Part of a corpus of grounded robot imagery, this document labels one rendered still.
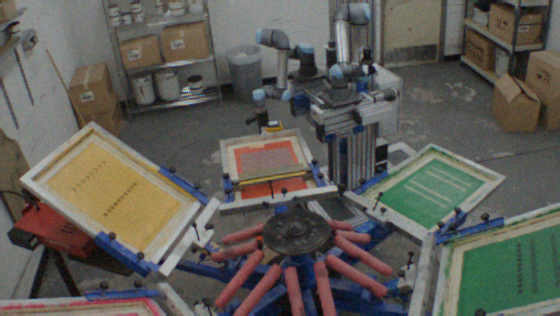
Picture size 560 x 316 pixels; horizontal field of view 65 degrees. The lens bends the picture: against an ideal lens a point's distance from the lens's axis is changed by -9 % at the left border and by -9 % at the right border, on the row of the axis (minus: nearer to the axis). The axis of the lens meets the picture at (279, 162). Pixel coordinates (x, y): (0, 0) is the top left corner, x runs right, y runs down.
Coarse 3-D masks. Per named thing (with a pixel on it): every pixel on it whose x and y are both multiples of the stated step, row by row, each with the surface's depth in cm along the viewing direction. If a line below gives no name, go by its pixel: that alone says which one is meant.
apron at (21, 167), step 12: (0, 132) 332; (0, 144) 329; (12, 144) 350; (0, 156) 324; (12, 156) 342; (24, 156) 366; (0, 168) 321; (12, 168) 343; (24, 168) 366; (0, 180) 319; (12, 180) 340; (12, 204) 333; (24, 204) 355
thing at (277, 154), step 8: (264, 144) 339; (272, 144) 338; (280, 144) 337; (288, 144) 336; (264, 152) 330; (272, 152) 329; (280, 152) 328; (288, 152) 327; (272, 160) 321; (280, 160) 320; (288, 160) 319; (296, 160) 318; (280, 184) 297; (288, 184) 296; (296, 184) 296; (304, 184) 295; (280, 192) 290
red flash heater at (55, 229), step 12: (24, 216) 264; (36, 216) 263; (48, 216) 263; (60, 216) 262; (24, 228) 254; (36, 228) 254; (48, 228) 253; (60, 228) 252; (72, 228) 252; (48, 240) 249; (60, 240) 244; (72, 240) 243; (84, 240) 243; (72, 252) 246; (84, 252) 240
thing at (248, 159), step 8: (240, 152) 333; (248, 152) 332; (256, 152) 331; (240, 160) 324; (248, 160) 323; (256, 160) 322; (264, 160) 321; (240, 168) 316; (248, 168) 315; (256, 168) 314; (264, 168) 313; (264, 184) 298; (272, 184) 298; (248, 192) 293; (256, 192) 292; (264, 192) 291
